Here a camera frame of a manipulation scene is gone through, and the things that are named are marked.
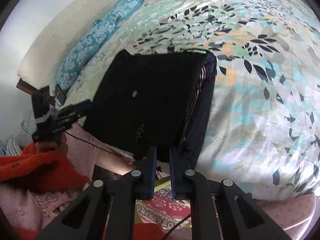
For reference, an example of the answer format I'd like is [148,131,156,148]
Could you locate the black pants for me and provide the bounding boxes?
[84,50,217,167]

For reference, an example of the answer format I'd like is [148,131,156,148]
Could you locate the left forearm orange sleeve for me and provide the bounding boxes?
[1,142,90,193]

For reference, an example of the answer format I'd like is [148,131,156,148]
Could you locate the pink dotted pajama clothing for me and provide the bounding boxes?
[1,123,134,239]

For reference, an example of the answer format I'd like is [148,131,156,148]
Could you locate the left hand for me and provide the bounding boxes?
[35,133,68,155]

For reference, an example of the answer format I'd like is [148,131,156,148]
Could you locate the blue patterned pillow near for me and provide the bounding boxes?
[55,18,117,92]

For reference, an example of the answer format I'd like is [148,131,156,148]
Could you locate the blue patterned pillow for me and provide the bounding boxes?
[94,0,145,25]
[55,18,117,92]

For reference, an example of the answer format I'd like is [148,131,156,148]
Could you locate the cream headboard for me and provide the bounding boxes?
[16,0,117,94]

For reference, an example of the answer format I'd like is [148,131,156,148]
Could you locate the red patterned rug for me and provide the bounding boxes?
[136,171,191,230]

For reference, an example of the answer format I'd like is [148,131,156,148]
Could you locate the floral bed sheet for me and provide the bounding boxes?
[67,0,319,200]

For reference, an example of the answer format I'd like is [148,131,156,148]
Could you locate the blue patterned pillow far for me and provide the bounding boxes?
[94,0,145,25]

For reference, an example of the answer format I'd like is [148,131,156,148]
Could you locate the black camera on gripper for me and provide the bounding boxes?
[31,86,55,125]

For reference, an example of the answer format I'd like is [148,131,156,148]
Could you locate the black cable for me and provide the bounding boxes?
[21,123,123,157]

